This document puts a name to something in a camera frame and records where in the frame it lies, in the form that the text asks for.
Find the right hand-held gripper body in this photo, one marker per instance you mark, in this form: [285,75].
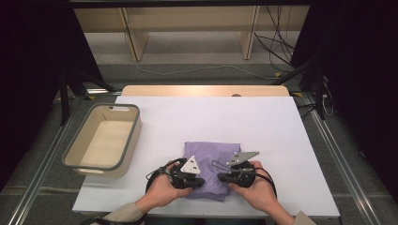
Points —
[245,175]

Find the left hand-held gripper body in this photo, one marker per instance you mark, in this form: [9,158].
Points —
[184,173]

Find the purple shorts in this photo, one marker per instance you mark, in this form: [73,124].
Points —
[212,153]

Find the beige storage basket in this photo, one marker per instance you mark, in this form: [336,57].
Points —
[106,143]

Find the person's right hand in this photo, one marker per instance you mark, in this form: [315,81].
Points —
[263,193]

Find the person's left hand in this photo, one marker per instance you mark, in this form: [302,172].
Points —
[161,193]

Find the white table cover sheet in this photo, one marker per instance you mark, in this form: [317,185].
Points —
[250,125]

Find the black metal stand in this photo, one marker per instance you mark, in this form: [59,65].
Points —
[319,93]
[64,100]

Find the dark curtain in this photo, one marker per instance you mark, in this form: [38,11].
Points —
[366,78]
[31,78]

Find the beige wooden desk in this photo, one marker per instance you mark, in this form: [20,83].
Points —
[187,18]

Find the aluminium floor rail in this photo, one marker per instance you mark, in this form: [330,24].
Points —
[344,168]
[37,181]

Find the black frame bar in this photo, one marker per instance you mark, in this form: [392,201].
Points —
[187,3]

